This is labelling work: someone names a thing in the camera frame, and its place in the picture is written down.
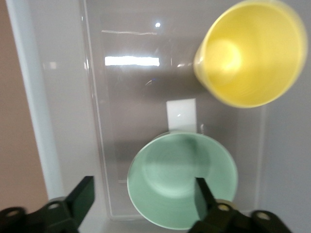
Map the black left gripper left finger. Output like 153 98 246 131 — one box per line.
0 176 95 233

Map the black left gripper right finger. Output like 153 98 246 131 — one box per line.
187 177 293 233

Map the pale green bowl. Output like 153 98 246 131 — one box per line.
126 132 239 231

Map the yellow cup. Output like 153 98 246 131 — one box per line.
193 0 309 109

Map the white label sticker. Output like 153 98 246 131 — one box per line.
166 98 197 133

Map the clear plastic bin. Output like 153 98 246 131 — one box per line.
6 0 311 233

